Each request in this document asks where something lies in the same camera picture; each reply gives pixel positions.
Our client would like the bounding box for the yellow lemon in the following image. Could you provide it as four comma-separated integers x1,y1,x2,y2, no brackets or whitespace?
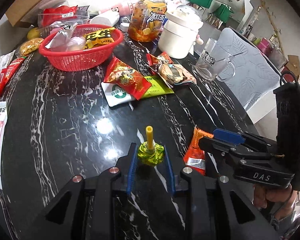
27,27,41,40

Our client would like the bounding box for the white peanut snack packet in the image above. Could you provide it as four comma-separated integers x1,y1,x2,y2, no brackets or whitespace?
45,22,78,49

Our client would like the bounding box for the pink panda cup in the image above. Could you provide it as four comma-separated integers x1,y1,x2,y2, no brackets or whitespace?
98,2,135,16

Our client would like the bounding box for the green lollipop yellow stick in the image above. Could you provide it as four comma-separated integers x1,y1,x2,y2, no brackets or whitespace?
138,126,165,167

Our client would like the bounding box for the white patterned sachet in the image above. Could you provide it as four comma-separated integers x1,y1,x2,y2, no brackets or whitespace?
0,50,15,73

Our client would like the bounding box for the red plastic basket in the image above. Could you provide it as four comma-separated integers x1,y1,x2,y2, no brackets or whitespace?
39,24,123,72

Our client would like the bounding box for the long red sachet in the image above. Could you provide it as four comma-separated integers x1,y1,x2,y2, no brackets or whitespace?
0,56,26,97

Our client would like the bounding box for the golden crumbly snack bag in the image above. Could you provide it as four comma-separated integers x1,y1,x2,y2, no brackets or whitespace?
15,37,44,57

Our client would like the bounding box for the person's right hand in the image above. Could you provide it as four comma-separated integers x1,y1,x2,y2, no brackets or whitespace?
253,184,298,220

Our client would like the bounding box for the red bag with barcode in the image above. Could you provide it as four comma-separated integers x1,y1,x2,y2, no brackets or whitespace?
42,5,77,27

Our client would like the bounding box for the red cartoon snack packet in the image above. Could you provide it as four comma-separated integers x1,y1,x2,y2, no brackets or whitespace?
103,57,152,100

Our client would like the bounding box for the iced tea bottle yellow cap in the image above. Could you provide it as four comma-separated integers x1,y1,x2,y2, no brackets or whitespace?
128,0,167,42

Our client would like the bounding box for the beige biscuit snack packet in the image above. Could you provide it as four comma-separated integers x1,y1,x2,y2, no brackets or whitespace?
149,63,197,88

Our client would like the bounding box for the white lidded pot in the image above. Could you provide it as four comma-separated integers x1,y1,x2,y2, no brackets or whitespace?
158,4,203,59

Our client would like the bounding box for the small red orange snack packet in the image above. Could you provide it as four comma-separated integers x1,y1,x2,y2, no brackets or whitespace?
146,52,173,66

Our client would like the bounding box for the clear plastic tray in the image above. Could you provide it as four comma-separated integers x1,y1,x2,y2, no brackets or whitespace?
37,10,90,36

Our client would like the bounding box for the white paper roll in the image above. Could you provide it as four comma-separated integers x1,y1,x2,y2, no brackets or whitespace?
90,10,120,27

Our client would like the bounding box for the clear glass mug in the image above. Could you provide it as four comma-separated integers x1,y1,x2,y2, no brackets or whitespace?
195,38,236,82

